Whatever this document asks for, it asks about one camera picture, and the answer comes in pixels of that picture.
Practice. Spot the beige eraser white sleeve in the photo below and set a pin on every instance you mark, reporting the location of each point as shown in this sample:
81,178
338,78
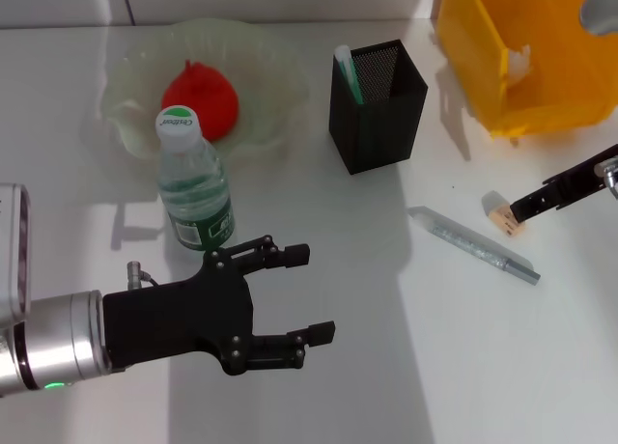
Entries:
495,202

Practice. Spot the yellow plastic bin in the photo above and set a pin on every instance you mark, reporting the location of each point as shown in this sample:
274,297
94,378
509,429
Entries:
483,53

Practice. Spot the clear water bottle green label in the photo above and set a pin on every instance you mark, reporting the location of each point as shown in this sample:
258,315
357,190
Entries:
193,183

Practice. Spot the white paper ball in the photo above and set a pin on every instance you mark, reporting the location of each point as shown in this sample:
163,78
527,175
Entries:
521,63

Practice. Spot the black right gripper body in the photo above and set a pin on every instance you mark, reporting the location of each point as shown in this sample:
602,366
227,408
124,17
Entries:
596,169

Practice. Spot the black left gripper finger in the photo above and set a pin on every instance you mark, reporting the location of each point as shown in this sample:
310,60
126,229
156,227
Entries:
297,255
321,333

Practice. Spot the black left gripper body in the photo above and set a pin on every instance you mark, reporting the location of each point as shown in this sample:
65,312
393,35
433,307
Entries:
178,323

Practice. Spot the left wrist camera unit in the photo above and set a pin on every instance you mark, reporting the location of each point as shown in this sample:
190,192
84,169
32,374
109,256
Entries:
14,251

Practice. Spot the black mesh pen holder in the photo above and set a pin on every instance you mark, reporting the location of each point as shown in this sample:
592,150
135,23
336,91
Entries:
376,135

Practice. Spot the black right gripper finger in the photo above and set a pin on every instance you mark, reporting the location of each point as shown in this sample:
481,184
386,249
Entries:
536,202

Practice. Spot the green glass fruit plate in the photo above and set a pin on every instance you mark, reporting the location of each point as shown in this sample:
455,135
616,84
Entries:
270,87

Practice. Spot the green white pen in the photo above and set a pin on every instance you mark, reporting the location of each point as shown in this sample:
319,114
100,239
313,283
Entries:
348,72

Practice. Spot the silver glitter pen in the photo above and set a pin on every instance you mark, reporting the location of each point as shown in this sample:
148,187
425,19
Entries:
463,243

